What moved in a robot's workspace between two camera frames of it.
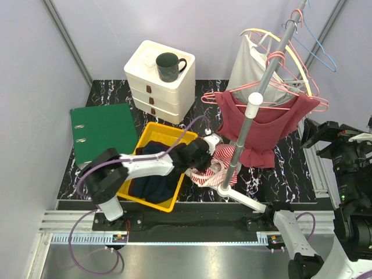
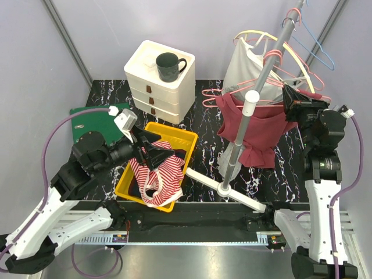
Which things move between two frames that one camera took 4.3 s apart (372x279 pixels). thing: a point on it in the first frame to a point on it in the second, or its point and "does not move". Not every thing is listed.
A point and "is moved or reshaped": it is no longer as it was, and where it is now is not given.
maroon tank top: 275,121 does not move
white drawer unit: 172,100 does not move
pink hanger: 300,11 to 290,49
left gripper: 207,162 to 154,156
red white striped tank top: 221,161 to 157,188
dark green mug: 168,66 does not move
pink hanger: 316,108 is moved or reshaped
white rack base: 225,190 does not move
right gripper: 340,134 to 295,103
